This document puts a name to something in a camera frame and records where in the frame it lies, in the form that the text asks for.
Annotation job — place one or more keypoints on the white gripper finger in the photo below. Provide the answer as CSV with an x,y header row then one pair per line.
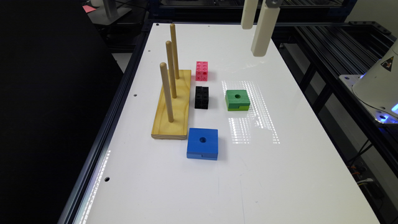
x,y
265,26
249,12

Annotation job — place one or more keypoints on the blue block with hole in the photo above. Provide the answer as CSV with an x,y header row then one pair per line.
x,y
202,144

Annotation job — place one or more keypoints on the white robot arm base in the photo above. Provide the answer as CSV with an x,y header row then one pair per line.
x,y
376,90

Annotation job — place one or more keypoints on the pink cube block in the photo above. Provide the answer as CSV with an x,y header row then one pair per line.
x,y
201,72

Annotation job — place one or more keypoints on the green block with hole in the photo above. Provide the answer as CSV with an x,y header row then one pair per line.
x,y
237,100

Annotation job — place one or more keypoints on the black cube block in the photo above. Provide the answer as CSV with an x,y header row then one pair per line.
x,y
201,97

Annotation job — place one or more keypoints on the far wooden peg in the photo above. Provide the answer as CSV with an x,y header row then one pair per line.
x,y
174,49

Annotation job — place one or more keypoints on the wooden peg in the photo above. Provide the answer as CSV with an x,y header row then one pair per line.
x,y
166,87
170,60
174,49

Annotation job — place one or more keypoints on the middle wooden peg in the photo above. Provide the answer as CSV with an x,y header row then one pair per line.
x,y
170,60

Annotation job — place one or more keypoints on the near wooden peg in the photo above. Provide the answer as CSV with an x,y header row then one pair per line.
x,y
166,87

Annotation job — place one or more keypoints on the grey metal stand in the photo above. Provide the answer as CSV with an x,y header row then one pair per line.
x,y
106,12

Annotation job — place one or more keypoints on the wooden peg base board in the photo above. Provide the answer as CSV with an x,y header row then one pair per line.
x,y
177,130

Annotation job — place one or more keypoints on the black aluminium frame rails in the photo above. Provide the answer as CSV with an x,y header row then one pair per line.
x,y
316,55

